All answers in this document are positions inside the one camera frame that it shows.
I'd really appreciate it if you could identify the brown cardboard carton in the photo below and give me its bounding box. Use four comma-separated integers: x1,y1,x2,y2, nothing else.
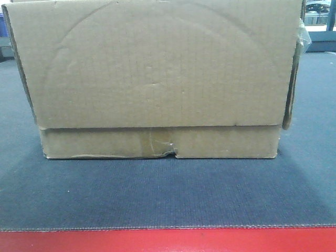
2,1,306,159

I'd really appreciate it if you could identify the dark blue conveyor belt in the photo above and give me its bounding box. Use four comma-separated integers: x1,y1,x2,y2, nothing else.
1,52,335,231

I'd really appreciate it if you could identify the red conveyor edge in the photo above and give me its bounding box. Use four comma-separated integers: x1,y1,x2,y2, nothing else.
1,227,335,251

